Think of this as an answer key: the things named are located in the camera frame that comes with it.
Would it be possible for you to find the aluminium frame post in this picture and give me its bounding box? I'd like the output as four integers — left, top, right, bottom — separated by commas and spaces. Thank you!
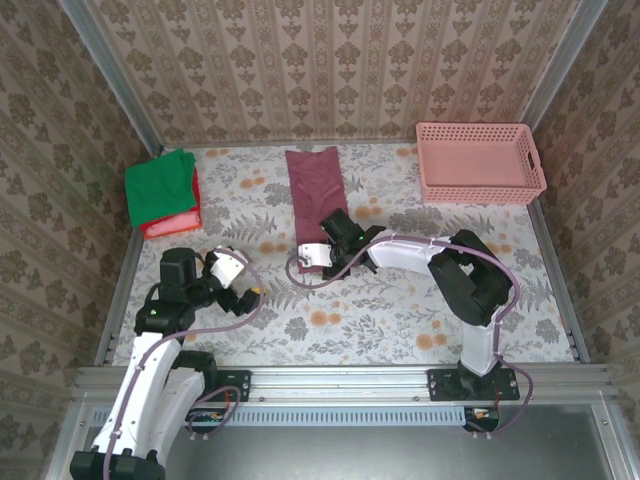
522, 0, 609, 132
57, 0, 165, 154

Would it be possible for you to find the red folded t-shirt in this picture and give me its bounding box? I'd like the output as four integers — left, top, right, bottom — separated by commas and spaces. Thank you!
139, 167, 204, 241

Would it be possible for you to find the pink printed t-shirt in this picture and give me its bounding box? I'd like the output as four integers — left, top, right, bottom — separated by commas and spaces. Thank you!
284, 146, 351, 275

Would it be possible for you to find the pink plastic basket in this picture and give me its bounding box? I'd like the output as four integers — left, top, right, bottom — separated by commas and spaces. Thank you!
415, 121, 547, 205

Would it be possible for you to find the black controller board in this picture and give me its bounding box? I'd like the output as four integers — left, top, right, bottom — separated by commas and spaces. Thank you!
185, 407, 227, 437
463, 404, 502, 434

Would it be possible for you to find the floral patterned tablecloth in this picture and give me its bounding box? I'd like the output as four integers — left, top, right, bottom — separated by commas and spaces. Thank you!
112, 143, 576, 367

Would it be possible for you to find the aluminium frame side rail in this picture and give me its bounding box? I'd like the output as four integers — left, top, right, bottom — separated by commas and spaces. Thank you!
527, 197, 592, 364
93, 144, 166, 367

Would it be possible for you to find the slotted grey cable duct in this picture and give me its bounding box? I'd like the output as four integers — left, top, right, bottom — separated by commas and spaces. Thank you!
92, 404, 470, 427

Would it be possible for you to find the pink folded t-shirt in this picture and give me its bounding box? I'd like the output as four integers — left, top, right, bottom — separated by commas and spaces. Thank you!
149, 210, 200, 238

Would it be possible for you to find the aluminium frame beam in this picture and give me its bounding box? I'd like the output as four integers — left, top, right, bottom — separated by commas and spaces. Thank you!
73, 363, 617, 407

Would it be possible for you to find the green folded t-shirt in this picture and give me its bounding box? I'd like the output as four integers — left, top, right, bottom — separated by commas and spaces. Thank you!
124, 149, 197, 229

